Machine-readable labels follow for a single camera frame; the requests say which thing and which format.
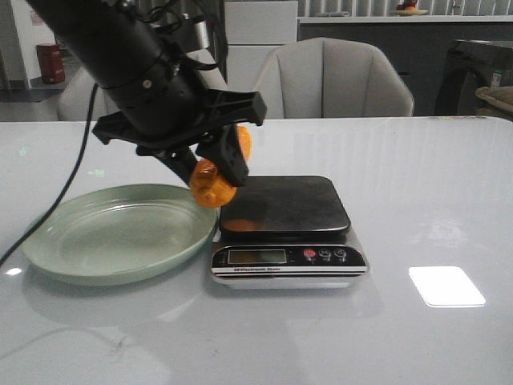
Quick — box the right grey upholstered chair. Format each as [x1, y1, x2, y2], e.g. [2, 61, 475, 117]
[254, 38, 414, 119]

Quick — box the dark glossy appliance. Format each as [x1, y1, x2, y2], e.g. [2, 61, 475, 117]
[434, 39, 512, 116]

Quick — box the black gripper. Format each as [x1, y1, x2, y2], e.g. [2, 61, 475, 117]
[93, 82, 267, 187]

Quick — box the grey upholstered chair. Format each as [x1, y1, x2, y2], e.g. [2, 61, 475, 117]
[56, 66, 228, 121]
[254, 38, 414, 119]

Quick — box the orange corn cob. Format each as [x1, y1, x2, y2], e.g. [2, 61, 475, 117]
[189, 124, 254, 209]

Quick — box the red trash bin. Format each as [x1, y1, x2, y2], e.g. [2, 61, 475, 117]
[36, 43, 66, 84]

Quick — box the light green plate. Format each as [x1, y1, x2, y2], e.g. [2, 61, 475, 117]
[22, 184, 217, 286]

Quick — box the pink wall notice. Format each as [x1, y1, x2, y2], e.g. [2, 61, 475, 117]
[30, 10, 44, 26]

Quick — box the dark grey counter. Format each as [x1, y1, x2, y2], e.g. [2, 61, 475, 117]
[298, 15, 512, 116]

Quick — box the beige cushion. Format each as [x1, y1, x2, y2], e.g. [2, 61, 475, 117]
[475, 86, 513, 121]

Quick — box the white cabinet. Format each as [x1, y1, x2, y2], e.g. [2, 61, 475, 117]
[224, 1, 298, 91]

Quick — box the left grey upholstered chair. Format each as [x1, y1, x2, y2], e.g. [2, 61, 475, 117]
[56, 66, 228, 121]

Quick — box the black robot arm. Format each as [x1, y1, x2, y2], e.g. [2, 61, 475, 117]
[31, 1, 266, 186]

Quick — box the black silver kitchen scale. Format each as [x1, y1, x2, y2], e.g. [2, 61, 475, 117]
[210, 176, 370, 290]

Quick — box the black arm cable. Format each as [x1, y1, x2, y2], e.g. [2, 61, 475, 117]
[0, 83, 99, 268]

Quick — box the fruit bowl on counter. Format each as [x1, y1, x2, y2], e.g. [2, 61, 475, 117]
[393, 0, 428, 16]

